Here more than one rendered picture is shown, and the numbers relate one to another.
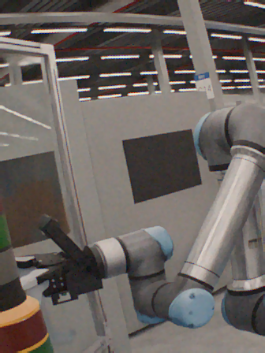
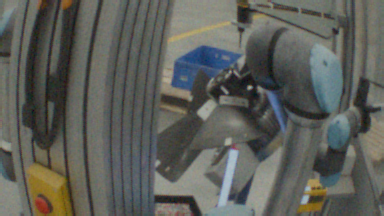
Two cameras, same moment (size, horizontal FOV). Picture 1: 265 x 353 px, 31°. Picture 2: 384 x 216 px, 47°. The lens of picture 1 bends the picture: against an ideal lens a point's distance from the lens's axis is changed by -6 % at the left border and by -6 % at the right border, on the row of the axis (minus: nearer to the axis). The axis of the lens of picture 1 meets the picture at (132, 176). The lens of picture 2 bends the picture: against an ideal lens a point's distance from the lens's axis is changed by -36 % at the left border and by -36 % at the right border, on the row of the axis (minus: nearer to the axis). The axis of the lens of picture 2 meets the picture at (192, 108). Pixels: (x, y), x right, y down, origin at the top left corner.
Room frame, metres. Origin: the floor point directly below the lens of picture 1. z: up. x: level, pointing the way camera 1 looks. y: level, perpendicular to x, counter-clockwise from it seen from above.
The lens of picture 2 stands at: (1.90, -0.80, 1.91)
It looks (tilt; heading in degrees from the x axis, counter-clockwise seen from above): 22 degrees down; 157
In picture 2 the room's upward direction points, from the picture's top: 7 degrees clockwise
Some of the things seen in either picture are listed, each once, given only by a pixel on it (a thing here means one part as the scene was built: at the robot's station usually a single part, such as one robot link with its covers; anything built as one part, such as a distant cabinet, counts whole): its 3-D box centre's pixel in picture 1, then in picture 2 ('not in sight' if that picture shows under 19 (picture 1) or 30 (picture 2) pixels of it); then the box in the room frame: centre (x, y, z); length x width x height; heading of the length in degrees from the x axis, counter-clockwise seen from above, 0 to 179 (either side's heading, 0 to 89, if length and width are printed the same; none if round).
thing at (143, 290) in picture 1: (154, 296); (329, 162); (0.94, 0.00, 1.34); 0.11 x 0.08 x 0.11; 26
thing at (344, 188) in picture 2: not in sight; (333, 179); (0.29, 0.62, 0.85); 0.36 x 0.24 x 0.03; 156
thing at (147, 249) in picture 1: (142, 250); (342, 130); (0.96, 0.01, 1.43); 0.11 x 0.08 x 0.09; 116
